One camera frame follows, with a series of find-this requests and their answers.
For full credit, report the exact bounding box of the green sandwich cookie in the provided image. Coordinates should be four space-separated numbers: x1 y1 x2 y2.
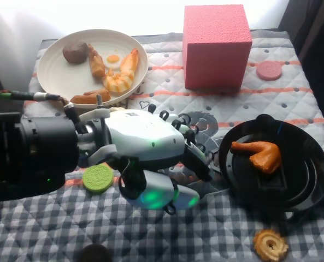
82 164 114 195

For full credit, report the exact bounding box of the brown toy meat patty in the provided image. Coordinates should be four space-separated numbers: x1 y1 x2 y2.
62 40 89 65

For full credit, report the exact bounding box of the toy chicken drumstick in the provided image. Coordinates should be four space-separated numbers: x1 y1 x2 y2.
230 140 282 175

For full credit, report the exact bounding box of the orange toy shrimp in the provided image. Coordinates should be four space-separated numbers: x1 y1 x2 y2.
119 47 139 79
102 68 136 93

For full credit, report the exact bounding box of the cream round plate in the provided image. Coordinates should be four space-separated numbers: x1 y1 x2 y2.
37 28 149 106

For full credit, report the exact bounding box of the black round pan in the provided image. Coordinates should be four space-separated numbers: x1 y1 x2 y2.
218 114 324 237

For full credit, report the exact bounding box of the red cube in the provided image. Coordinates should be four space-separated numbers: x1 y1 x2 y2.
182 4 253 91

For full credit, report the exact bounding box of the yellow swirl butter cookie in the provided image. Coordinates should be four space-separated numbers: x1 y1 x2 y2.
253 229 290 261

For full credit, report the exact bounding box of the toy fried egg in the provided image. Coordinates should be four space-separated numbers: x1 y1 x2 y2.
104 53 122 69

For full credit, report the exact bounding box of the pink sandwich cookie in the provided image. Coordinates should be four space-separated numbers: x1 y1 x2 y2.
256 61 282 81

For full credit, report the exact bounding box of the brown sandwich cookie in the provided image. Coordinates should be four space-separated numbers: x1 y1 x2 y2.
79 244 113 262

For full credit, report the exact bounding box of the grey checkered bear quilt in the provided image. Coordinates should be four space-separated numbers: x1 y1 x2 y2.
0 28 324 262

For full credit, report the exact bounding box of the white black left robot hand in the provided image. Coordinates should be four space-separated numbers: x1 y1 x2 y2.
104 105 223 216

